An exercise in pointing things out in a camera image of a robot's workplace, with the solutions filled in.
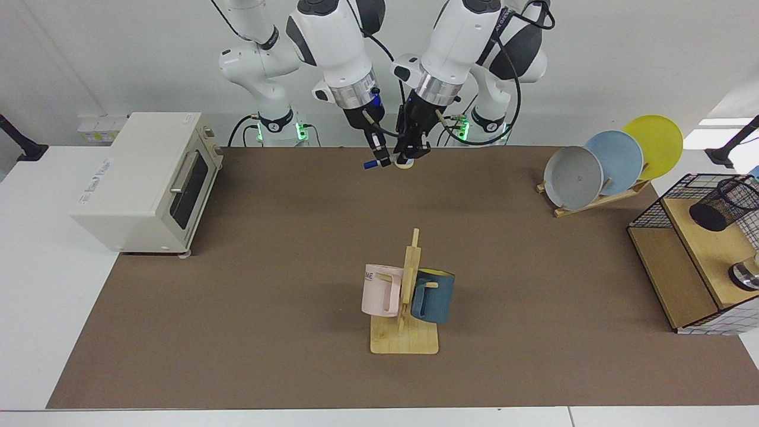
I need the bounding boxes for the black camera stand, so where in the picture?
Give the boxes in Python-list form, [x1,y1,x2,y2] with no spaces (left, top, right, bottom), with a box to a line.
[0,114,49,162]
[704,116,759,169]

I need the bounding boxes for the pale toaster oven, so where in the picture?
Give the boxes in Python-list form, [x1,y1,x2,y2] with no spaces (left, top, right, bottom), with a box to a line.
[70,112,225,257]

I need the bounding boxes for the wooden cup stand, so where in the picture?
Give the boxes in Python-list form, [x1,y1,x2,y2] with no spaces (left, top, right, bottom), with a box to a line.
[370,228,440,355]

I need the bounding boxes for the white checked cloth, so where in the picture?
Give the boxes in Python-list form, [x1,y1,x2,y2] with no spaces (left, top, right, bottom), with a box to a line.
[676,307,759,336]

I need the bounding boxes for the wooden plate rack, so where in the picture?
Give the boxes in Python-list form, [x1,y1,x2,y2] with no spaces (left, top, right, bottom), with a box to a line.
[536,178,652,218]

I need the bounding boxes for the dark blue cup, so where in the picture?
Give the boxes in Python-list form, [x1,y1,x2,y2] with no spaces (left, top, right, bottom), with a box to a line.
[410,268,456,324]

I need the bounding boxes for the brown table cloth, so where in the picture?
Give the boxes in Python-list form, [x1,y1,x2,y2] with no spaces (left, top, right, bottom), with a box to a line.
[46,146,759,410]

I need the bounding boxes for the grey plate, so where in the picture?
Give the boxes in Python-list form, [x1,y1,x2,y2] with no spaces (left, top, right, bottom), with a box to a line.
[543,146,605,211]

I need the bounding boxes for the pink cup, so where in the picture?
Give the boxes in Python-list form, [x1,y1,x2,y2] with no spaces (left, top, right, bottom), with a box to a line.
[361,264,405,318]

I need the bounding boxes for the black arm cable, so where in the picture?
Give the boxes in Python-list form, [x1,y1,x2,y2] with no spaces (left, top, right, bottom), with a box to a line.
[436,0,556,146]
[347,0,411,140]

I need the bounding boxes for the light blue plate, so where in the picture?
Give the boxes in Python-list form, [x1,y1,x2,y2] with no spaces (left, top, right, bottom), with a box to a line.
[584,130,645,197]

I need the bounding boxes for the white wall socket strip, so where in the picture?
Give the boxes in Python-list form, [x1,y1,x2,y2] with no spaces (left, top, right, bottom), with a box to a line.
[77,115,129,145]

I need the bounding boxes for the black mesh pen holder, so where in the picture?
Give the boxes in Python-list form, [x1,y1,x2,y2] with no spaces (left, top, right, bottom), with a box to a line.
[689,176,759,232]

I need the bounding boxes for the wire basket with wooden floor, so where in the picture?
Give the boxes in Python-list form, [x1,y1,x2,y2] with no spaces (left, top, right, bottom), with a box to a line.
[627,173,759,333]

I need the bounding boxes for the yellow plate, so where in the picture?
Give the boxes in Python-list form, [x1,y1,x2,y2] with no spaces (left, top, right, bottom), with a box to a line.
[623,114,684,181]

